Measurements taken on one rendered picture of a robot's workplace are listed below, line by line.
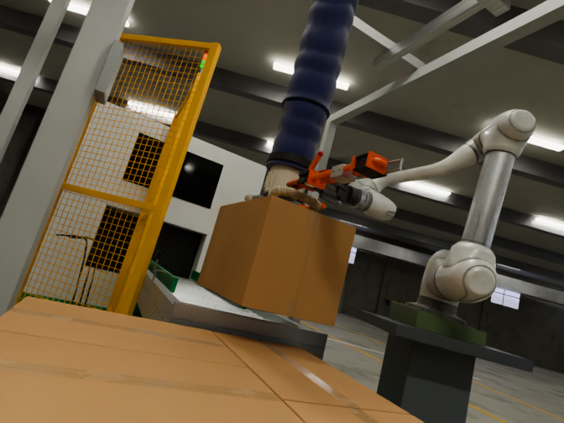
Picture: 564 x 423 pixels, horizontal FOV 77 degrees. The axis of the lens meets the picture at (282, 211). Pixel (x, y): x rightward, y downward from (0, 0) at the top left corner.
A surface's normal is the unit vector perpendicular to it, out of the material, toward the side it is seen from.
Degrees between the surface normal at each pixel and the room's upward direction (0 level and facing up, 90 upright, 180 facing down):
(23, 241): 90
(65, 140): 90
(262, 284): 89
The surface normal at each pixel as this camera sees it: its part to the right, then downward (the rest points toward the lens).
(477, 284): -0.07, -0.07
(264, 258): 0.46, -0.05
